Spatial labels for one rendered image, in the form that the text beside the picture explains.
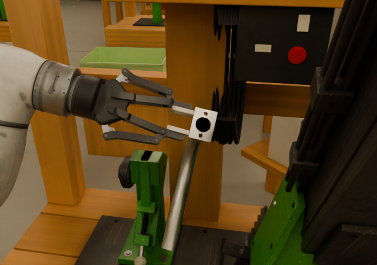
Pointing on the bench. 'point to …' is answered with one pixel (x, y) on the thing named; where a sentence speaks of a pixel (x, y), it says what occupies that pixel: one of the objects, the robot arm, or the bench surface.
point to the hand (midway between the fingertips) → (188, 123)
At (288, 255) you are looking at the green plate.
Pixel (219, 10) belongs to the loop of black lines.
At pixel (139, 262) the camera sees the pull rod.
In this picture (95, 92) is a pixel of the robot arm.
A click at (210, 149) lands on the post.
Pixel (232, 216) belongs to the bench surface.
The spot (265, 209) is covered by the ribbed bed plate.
